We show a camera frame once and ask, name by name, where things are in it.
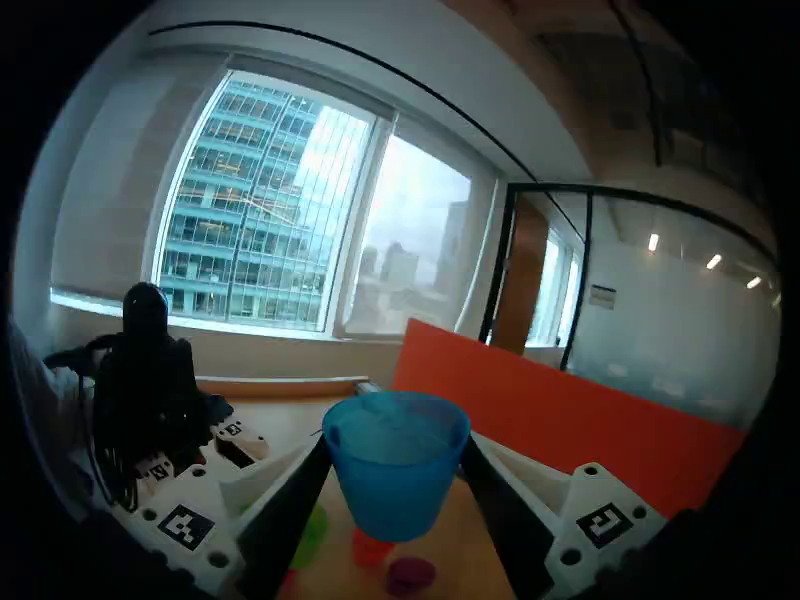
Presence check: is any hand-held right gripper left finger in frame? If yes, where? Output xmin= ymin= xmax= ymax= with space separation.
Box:
xmin=109 ymin=432 xmax=333 ymax=600

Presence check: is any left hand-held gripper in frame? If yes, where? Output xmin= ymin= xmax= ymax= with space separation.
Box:
xmin=92 ymin=281 xmax=272 ymax=499

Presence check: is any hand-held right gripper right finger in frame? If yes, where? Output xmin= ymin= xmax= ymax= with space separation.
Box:
xmin=461 ymin=432 xmax=668 ymax=600

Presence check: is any blue plastic cup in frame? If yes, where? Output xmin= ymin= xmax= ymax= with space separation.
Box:
xmin=321 ymin=389 xmax=472 ymax=544

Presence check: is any red desk screen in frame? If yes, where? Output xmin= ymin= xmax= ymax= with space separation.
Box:
xmin=391 ymin=317 xmax=749 ymax=521

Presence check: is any green plastic cup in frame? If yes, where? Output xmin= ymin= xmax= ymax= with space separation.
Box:
xmin=289 ymin=502 xmax=330 ymax=571

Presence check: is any purple plastic cup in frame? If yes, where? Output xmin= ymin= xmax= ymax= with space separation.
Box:
xmin=384 ymin=556 xmax=436 ymax=599

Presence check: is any orange plastic cup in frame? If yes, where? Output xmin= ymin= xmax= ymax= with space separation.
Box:
xmin=351 ymin=527 xmax=397 ymax=568

